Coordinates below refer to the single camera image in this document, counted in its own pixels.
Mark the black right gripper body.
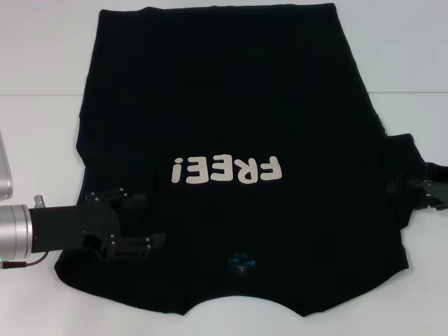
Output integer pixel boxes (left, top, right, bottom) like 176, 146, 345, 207
425, 162, 448, 213

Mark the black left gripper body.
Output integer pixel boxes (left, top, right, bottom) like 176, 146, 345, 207
29, 193, 122, 260

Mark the black T-shirt with FREE print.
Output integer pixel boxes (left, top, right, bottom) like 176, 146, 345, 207
54, 3, 430, 308

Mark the dark red left arm cable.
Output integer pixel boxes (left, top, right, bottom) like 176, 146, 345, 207
0, 251, 48, 270

